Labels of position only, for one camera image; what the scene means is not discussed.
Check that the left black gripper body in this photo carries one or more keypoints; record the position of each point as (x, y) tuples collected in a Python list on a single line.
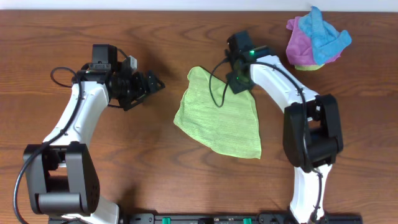
[(137, 88)]

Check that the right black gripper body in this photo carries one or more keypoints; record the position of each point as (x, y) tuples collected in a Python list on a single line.
[(239, 83)]

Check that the light green cloth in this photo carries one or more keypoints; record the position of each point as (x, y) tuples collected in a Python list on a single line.
[(231, 130)]

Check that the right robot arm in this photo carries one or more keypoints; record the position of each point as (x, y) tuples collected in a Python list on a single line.
[(312, 135)]

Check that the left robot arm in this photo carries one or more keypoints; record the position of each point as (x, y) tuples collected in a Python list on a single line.
[(61, 178)]

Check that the purple cloth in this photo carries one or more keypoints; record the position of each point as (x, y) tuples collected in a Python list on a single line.
[(299, 50)]

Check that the blue cloth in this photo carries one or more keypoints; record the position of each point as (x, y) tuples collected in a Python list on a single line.
[(326, 41)]

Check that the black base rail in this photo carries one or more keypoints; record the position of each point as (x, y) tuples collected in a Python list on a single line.
[(262, 218)]

